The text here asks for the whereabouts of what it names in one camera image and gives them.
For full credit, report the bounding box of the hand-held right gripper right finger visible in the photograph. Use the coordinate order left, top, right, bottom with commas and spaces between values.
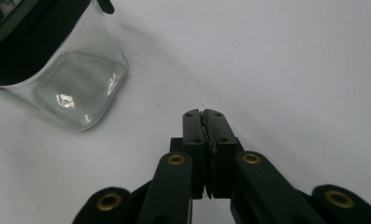
203, 108, 245, 200

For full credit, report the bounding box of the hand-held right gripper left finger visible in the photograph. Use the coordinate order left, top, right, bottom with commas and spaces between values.
182, 108, 210, 201

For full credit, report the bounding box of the clear square glass jar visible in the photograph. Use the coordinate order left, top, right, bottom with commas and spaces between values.
0, 0, 130, 132

